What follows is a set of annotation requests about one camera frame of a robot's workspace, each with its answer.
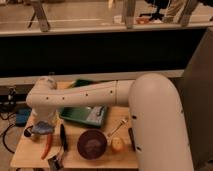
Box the purple bowl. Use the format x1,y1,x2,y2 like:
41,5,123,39
77,129,107,160

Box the red chili pepper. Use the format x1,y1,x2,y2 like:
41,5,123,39
41,134,53,160

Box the black cable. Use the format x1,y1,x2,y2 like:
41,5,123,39
1,123,17,154

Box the green tray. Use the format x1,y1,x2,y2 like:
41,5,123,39
58,78,109,128

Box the small black metal clip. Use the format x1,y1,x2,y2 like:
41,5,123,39
48,155,63,171

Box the black knife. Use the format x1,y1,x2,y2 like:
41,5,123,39
60,124,68,151

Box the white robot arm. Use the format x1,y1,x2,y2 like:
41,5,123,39
26,73,194,171

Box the metal cup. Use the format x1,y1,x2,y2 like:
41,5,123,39
24,125,39,141

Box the blue box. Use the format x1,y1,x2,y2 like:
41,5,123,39
15,108,31,127

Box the yellow apple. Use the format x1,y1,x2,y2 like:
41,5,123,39
111,137,125,153

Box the black remote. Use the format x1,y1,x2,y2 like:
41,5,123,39
128,128,136,151

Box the silver fork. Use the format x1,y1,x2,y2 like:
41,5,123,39
107,117,129,137

